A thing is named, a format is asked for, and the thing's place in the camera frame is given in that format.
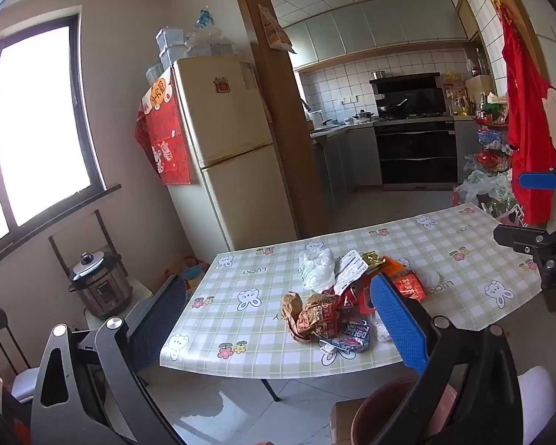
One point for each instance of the red hanging cloth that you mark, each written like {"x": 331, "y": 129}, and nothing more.
{"x": 167, "y": 139}

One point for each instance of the red brown crumpled wrapper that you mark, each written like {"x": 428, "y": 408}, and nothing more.
{"x": 319, "y": 315}

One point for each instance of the lidded cooking pot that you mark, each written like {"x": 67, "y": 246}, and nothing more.
{"x": 365, "y": 116}

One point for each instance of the dark framed window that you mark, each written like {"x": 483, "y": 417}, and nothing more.
{"x": 37, "y": 125}

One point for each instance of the red fridge magnet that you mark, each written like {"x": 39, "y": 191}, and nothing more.
{"x": 221, "y": 85}

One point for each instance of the red plastic bag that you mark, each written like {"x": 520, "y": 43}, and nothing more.
{"x": 190, "y": 269}

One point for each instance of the gold foil wrapper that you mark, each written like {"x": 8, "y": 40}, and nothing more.
{"x": 372, "y": 259}

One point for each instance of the grey upper kitchen cabinets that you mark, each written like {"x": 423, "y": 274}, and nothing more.
{"x": 375, "y": 28}

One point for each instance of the grey kitchen cabinets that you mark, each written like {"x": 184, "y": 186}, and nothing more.
{"x": 352, "y": 157}
{"x": 375, "y": 28}

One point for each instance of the red paper cup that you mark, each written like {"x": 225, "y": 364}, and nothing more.
{"x": 352, "y": 299}

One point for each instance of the blue silver wrapper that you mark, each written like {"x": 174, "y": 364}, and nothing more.
{"x": 352, "y": 333}

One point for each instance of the white plastic bag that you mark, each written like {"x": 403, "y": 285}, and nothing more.
{"x": 317, "y": 271}

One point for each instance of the grey lower kitchen cabinets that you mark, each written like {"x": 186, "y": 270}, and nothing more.
{"x": 352, "y": 157}

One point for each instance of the hanging snack bag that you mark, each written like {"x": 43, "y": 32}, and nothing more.
{"x": 273, "y": 32}

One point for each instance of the clear bag of containers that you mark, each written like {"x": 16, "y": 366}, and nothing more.
{"x": 211, "y": 37}

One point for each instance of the orange snack packet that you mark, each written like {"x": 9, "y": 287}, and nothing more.
{"x": 391, "y": 266}

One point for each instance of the cream box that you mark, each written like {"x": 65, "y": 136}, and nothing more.
{"x": 477, "y": 88}

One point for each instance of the black range hood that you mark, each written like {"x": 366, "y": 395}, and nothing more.
{"x": 407, "y": 97}

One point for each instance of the cream two-door refrigerator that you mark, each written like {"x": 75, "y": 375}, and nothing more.
{"x": 227, "y": 125}

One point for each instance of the black wok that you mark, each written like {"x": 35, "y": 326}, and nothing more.
{"x": 389, "y": 109}

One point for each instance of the black oven range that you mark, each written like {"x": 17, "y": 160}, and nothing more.
{"x": 417, "y": 153}

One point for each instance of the white plastic storage box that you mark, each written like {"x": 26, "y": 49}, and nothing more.
{"x": 170, "y": 46}

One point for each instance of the dark wooden rack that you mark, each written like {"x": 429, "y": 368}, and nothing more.
{"x": 58, "y": 250}

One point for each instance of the table with checked tablecloth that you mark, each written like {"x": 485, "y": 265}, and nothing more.
{"x": 259, "y": 333}

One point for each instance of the white green plastic bags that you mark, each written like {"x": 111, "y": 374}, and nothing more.
{"x": 482, "y": 185}

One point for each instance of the steel electric pressure cooker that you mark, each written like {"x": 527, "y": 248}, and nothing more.
{"x": 102, "y": 287}

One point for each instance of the white printed paper wrapper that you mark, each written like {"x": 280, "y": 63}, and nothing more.
{"x": 350, "y": 271}

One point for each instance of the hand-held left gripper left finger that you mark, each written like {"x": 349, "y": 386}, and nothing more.
{"x": 160, "y": 315}

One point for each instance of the brown crumpled paper bag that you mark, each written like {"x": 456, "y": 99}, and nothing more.
{"x": 293, "y": 306}

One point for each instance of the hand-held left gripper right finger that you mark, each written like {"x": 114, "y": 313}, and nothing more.
{"x": 398, "y": 324}

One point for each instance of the wooden wall cupboard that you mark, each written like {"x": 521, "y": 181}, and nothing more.
{"x": 468, "y": 23}

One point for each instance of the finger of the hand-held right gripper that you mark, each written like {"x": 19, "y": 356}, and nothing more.
{"x": 519, "y": 236}
{"x": 537, "y": 181}

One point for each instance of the small steel pot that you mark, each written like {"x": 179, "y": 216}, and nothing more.
{"x": 378, "y": 75}

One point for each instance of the white kettle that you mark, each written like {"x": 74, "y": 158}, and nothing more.
{"x": 315, "y": 117}

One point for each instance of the cardboard box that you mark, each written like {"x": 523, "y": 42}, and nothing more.
{"x": 343, "y": 422}

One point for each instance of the dark red snack packet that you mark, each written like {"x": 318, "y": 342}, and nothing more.
{"x": 410, "y": 287}

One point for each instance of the brown plastic bin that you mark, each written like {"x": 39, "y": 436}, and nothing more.
{"x": 380, "y": 408}

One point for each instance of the cooking oil bottles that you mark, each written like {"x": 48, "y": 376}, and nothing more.
{"x": 461, "y": 104}

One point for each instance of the red hanging apron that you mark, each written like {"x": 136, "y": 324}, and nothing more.
{"x": 528, "y": 139}

